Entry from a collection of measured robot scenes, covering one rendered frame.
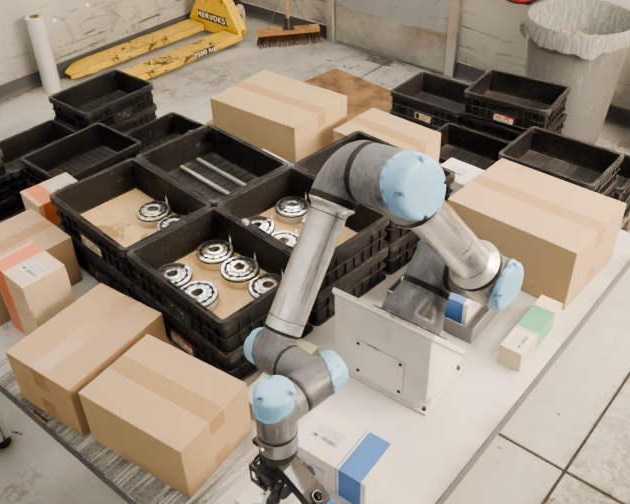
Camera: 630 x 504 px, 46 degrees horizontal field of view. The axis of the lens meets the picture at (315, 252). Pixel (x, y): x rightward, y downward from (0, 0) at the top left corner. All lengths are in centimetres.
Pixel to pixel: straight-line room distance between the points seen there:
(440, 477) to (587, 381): 135
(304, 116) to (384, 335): 110
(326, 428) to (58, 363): 63
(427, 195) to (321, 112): 135
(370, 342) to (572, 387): 131
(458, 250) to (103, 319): 89
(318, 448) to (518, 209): 92
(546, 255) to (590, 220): 17
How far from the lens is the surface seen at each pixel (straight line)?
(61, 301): 204
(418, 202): 130
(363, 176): 132
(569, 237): 207
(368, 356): 179
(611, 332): 319
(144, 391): 169
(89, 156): 336
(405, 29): 520
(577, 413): 285
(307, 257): 139
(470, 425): 181
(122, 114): 361
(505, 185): 225
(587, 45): 399
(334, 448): 163
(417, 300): 168
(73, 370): 178
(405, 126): 261
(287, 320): 140
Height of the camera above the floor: 208
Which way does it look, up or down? 38 degrees down
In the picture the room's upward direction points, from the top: 2 degrees counter-clockwise
